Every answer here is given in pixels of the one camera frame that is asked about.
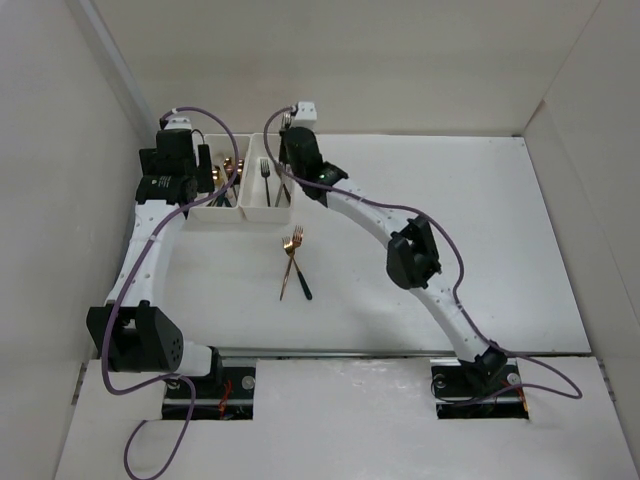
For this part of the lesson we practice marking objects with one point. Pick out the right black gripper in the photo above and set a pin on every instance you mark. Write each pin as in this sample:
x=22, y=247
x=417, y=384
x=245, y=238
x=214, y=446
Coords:
x=281, y=154

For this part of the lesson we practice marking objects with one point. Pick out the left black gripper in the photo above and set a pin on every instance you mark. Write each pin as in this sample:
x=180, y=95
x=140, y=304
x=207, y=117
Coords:
x=201, y=169

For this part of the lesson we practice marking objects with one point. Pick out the black fork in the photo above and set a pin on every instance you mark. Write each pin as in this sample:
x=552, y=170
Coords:
x=265, y=174

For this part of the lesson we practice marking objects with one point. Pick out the green handle gold spoon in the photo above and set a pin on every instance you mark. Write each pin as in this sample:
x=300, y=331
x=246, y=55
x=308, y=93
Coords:
x=222, y=200

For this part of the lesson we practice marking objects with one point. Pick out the copper fork diagonal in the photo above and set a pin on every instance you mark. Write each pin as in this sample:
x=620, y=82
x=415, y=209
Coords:
x=283, y=193

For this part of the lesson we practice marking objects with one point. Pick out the silver fork long handle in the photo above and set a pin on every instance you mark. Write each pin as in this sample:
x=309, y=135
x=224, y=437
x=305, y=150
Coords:
x=286, y=121

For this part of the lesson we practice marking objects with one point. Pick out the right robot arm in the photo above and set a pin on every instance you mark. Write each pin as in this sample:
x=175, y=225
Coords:
x=412, y=258

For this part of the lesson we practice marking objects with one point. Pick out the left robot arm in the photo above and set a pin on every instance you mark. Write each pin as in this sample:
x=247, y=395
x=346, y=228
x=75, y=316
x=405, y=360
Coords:
x=130, y=330

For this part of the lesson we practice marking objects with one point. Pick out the right white plastic bin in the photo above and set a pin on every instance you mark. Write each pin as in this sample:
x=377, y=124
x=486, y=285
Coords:
x=252, y=201

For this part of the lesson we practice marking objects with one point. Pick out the white plastic bin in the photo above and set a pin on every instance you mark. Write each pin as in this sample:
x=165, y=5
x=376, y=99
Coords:
x=252, y=201
x=220, y=148

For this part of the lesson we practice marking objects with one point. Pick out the left white plastic bin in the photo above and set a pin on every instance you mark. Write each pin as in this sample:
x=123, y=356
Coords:
x=220, y=148

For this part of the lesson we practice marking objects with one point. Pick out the rose gold fork left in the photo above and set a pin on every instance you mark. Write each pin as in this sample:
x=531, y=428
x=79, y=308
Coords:
x=289, y=249

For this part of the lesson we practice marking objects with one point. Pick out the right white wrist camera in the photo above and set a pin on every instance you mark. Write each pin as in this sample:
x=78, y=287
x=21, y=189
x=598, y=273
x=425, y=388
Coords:
x=304, y=113

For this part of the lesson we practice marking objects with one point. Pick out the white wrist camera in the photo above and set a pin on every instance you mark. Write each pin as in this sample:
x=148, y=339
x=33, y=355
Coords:
x=174, y=120
x=304, y=113

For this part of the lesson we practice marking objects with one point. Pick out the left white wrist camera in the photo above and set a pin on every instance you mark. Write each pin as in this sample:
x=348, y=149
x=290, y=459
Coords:
x=174, y=120

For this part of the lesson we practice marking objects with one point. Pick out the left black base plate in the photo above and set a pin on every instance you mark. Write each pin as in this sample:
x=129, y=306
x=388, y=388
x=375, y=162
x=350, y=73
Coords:
x=230, y=399

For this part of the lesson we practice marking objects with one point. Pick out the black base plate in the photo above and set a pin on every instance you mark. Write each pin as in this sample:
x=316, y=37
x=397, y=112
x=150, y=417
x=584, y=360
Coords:
x=230, y=399
x=457, y=399

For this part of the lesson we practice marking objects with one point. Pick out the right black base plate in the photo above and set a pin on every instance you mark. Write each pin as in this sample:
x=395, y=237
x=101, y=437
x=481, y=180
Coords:
x=457, y=399

